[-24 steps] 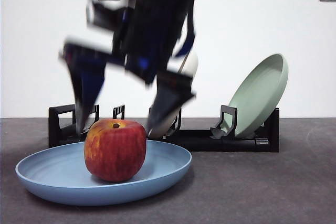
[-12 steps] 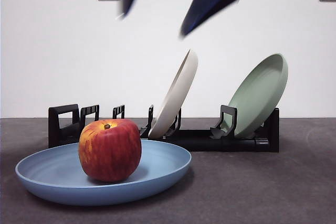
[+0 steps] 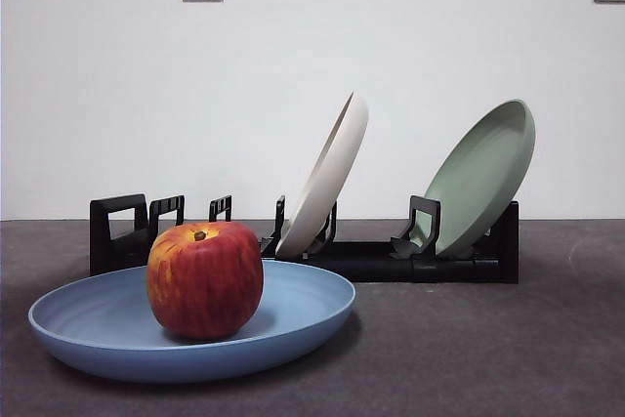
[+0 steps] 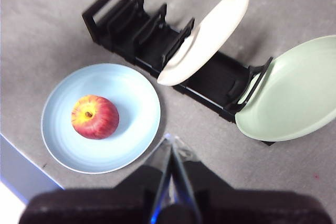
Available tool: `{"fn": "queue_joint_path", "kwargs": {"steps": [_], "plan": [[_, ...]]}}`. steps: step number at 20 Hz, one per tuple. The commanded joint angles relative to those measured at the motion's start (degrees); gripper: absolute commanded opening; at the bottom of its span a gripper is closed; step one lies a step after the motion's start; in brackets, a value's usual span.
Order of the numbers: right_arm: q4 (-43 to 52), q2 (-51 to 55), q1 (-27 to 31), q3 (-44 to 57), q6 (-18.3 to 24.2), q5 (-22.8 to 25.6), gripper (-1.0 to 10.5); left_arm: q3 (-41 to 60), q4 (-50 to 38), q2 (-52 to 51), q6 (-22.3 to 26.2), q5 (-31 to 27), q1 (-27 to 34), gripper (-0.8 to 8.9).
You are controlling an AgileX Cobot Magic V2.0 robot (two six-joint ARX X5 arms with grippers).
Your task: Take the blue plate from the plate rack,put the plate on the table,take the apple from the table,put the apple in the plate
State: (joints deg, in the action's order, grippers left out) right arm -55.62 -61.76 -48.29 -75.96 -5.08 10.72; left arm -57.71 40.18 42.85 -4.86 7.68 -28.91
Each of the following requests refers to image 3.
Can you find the red yellow apple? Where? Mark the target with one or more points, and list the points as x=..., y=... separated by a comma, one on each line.
x=205, y=285

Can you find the blue plate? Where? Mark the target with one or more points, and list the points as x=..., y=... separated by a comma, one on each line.
x=112, y=339

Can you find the beige plate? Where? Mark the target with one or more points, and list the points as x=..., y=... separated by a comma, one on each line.
x=332, y=173

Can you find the black plate rack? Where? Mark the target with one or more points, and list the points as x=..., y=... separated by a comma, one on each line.
x=439, y=270

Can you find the green plate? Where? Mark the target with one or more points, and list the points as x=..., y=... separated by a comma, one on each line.
x=481, y=178

